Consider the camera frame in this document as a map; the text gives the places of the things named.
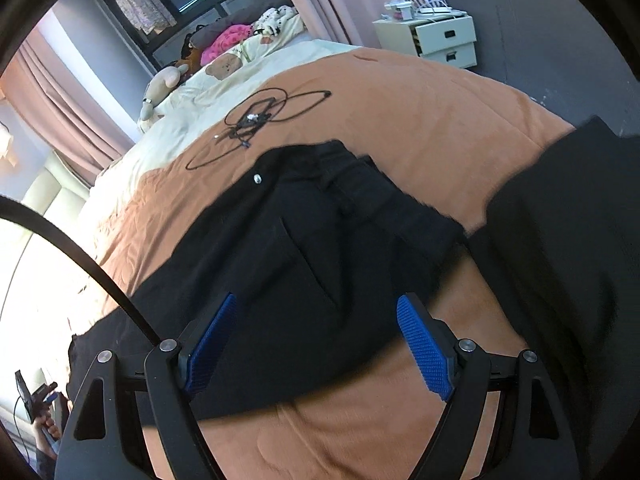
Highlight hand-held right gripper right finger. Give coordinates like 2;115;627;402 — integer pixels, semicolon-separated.
396;294;581;480

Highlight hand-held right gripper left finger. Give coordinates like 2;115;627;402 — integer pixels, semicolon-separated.
54;292;238;480

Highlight black pants with metal button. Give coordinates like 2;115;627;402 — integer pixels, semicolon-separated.
67;141;466;423

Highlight person's left forearm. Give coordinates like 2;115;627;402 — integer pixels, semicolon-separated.
30;440;60;480

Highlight person's left hand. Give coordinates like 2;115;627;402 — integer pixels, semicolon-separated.
31;412;63;448

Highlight cream padded headboard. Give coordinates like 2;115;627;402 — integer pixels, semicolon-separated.
20;152;93;221

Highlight orange blanket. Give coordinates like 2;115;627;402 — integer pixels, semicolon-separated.
92;46;576;480

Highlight cream printed duvet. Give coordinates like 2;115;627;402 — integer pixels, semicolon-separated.
77;25;363;233

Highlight beige plush toy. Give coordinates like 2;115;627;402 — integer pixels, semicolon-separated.
137;62;191;133

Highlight pink window curtain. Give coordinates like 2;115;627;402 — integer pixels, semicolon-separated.
0;35;136;188

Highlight dark plush toy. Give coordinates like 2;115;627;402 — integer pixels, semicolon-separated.
177;34;206;67

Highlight pink plush cloth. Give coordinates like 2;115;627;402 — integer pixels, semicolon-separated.
202;24;253;61

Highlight white drawer nightstand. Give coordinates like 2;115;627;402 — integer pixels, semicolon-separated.
372;14;480;68

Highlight grey pillow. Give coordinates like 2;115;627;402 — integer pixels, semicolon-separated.
192;7;281;48

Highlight white spotted plush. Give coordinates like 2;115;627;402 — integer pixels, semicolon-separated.
252;5;306;43

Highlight small white container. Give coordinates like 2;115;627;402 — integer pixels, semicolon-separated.
384;0;415;22

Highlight floral hanging garment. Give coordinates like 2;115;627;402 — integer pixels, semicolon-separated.
106;0;177;36

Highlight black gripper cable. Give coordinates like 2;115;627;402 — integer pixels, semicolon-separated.
0;196;168;348

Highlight thin black cable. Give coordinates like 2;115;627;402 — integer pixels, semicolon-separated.
186;132;253;171

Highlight black cable tangle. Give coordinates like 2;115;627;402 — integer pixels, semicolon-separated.
224;88;332;142

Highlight white charger with cables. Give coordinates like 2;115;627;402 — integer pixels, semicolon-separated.
415;4;468;18

